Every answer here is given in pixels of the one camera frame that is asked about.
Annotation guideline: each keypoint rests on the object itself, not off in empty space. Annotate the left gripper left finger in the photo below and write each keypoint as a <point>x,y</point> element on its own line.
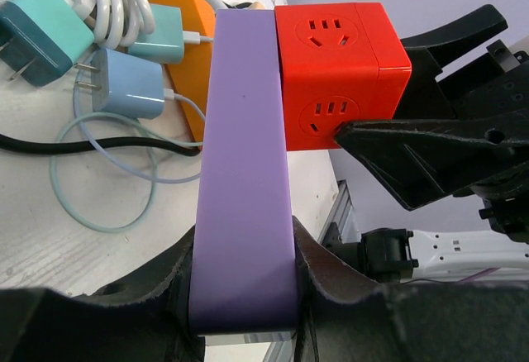
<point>142,316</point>

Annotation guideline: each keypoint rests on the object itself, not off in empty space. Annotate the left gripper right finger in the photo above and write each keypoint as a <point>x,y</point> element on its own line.
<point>347,317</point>

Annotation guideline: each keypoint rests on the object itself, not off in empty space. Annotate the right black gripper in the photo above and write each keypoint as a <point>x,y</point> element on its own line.
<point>478,142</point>

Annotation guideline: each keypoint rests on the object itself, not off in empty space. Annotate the red cube plug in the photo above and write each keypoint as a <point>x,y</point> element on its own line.
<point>340,62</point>

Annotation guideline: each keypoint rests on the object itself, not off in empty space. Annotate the purple power strip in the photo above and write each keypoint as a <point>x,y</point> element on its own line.
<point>244,276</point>

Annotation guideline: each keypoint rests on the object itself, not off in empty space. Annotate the light blue plug adapter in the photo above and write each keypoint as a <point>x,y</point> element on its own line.
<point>123,84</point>

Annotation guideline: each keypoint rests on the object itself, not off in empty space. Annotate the orange power strip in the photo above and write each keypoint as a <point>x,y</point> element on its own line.
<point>191,76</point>

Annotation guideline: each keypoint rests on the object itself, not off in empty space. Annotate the teal plug adapter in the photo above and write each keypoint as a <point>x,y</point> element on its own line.
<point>41,40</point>
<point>165,45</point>

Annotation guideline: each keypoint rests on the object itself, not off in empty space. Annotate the beige cube plug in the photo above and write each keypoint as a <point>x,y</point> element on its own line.
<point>248,5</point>

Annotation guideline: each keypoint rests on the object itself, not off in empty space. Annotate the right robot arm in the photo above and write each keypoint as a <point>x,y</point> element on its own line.
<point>391,255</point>

